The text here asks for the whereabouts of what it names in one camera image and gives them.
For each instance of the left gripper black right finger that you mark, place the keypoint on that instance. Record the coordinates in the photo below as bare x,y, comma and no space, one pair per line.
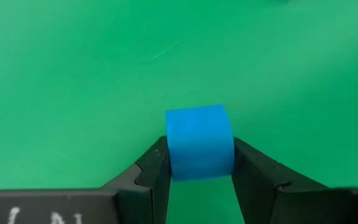
266,199

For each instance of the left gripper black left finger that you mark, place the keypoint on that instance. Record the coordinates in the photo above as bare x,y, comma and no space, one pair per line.
148,193

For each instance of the blue half-round wooden block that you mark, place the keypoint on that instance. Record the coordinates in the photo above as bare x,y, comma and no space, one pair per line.
200,143

